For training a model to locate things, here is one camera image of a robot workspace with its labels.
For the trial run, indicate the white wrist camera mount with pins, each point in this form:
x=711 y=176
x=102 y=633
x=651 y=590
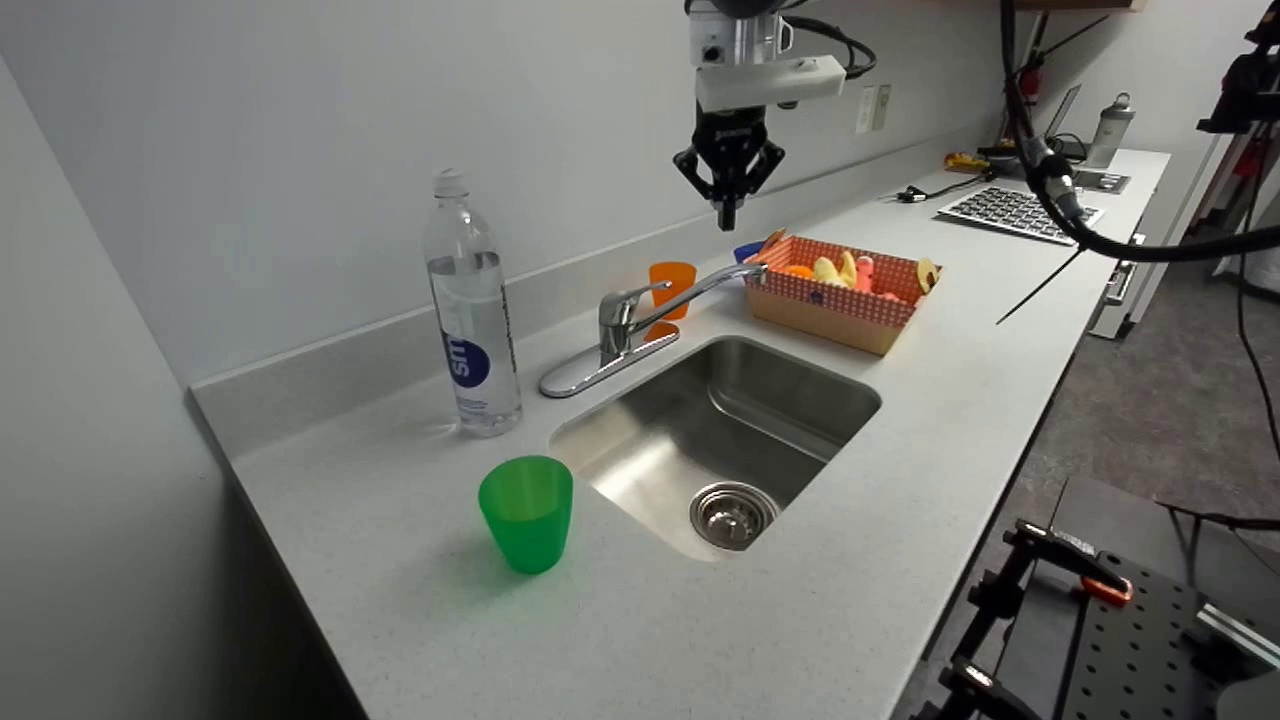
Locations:
x=767 y=80

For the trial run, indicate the stainless steel sink basin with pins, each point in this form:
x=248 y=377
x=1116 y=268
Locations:
x=752 y=406

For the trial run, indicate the yellow white toy fruit slices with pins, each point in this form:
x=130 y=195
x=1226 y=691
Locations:
x=834 y=268

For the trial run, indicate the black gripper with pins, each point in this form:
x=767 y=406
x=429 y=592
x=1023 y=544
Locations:
x=731 y=133

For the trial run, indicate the clear plastic water bottle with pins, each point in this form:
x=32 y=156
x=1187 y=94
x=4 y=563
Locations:
x=475 y=300

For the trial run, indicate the orange toy fruit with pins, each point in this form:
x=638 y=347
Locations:
x=799 y=268

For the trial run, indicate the orange plastic cup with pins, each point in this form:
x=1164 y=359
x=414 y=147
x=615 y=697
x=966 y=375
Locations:
x=674 y=276

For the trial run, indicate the chrome tap base with lever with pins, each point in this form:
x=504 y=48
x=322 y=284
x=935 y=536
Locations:
x=573 y=377

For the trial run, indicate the black clamp with orange grip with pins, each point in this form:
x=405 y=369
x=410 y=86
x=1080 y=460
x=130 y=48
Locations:
x=1064 y=554

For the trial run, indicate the black camera on tripod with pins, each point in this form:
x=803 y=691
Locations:
x=1246 y=86

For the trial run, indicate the blue round toy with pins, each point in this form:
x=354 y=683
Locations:
x=746 y=249

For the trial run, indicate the metal sink drain strainer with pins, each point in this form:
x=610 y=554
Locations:
x=731 y=512

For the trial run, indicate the black perforated mounting board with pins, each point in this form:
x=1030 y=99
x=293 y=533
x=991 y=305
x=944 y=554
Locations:
x=1134 y=655

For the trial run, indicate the white wall outlet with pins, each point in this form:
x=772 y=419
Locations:
x=875 y=108

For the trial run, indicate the orange checkered paper basket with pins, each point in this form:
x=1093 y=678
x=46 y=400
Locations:
x=827 y=316

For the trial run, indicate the green plastic cup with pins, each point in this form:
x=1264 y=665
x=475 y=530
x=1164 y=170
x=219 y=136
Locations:
x=525 y=516

